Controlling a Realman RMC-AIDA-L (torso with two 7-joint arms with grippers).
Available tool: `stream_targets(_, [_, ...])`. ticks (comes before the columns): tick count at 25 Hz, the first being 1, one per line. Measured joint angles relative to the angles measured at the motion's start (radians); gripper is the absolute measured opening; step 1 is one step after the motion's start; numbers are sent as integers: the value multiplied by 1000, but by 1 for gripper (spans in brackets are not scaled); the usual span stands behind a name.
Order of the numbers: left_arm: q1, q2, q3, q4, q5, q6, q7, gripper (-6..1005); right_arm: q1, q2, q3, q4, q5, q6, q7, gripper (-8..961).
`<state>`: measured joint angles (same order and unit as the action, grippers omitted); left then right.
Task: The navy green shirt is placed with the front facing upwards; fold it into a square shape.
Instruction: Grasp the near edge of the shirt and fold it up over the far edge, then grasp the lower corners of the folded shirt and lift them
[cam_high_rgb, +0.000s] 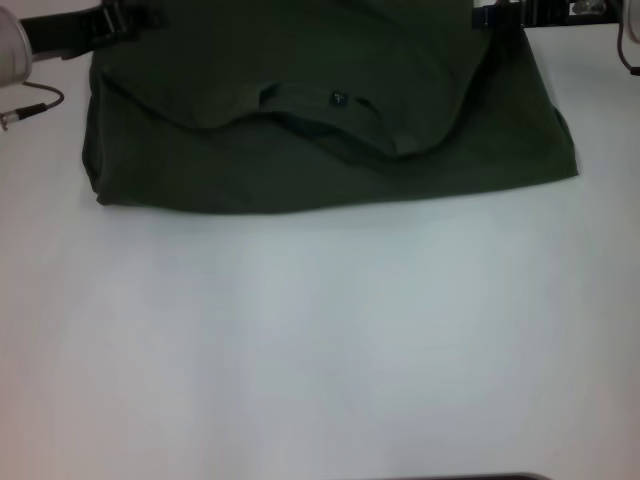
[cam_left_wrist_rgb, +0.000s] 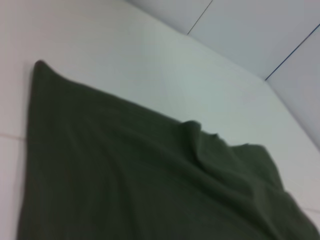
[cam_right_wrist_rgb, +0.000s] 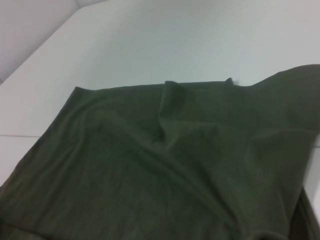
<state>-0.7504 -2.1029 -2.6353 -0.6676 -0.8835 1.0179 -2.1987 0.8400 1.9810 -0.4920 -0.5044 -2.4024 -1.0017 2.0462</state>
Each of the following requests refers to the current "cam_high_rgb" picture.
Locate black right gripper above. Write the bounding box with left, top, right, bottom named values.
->
left=471, top=0, right=622, bottom=30

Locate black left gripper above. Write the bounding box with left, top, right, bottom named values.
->
left=18, top=0, right=167, bottom=57

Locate dark green FREE t-shirt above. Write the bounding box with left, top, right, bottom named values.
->
left=80, top=0, right=581, bottom=216

